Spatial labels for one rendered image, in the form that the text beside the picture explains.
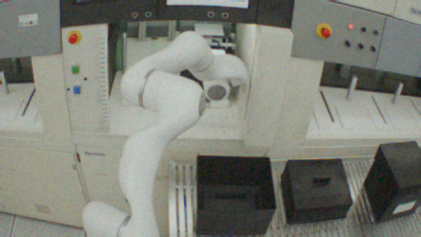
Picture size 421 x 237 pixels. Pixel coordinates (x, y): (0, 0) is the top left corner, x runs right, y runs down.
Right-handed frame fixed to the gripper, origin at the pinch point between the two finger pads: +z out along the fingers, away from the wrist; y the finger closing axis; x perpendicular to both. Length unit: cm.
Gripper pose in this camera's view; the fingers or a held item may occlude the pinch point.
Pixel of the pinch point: (210, 47)
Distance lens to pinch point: 164.5
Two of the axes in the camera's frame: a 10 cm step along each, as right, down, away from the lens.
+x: 0.8, -7.8, -6.2
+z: -0.7, -6.3, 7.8
